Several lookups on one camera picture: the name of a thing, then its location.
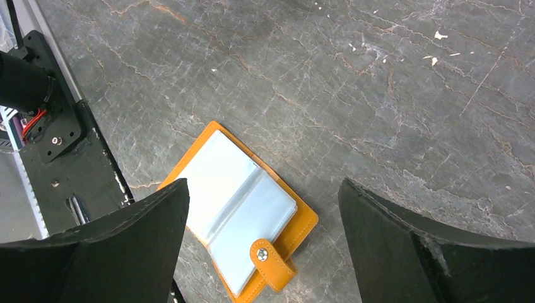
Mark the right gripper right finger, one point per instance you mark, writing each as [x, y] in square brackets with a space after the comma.
[401, 256]

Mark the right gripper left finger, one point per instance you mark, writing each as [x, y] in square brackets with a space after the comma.
[129, 255]

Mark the orange card holder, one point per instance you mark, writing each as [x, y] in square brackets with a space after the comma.
[245, 215]

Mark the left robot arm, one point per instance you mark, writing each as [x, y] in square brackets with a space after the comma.
[24, 87]

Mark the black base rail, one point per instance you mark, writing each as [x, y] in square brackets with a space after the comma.
[69, 163]

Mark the white cable comb strip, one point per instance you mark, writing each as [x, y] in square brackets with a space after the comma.
[30, 193]

